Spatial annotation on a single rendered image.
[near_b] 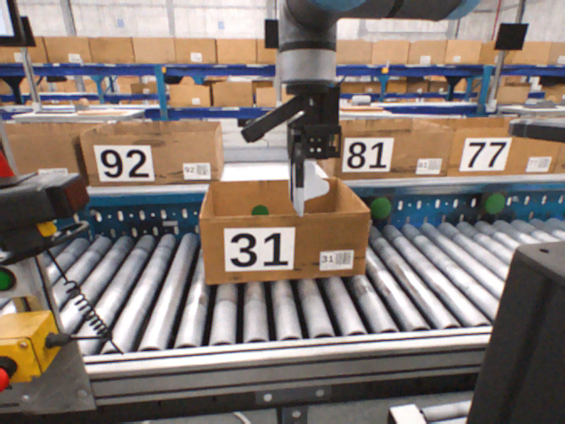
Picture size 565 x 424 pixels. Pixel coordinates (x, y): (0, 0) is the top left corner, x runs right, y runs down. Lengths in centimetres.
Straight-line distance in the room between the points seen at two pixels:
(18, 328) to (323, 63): 58
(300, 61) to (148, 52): 525
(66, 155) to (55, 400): 70
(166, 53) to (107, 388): 526
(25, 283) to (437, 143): 112
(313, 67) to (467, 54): 608
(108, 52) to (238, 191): 501
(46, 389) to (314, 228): 57
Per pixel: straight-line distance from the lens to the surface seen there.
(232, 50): 561
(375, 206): 113
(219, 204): 105
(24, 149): 126
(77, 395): 75
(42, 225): 53
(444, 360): 77
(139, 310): 81
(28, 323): 63
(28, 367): 62
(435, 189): 122
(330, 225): 79
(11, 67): 641
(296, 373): 69
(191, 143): 109
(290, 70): 56
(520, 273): 34
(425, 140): 122
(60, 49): 617
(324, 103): 58
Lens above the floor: 120
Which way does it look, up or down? 22 degrees down
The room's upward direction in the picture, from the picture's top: straight up
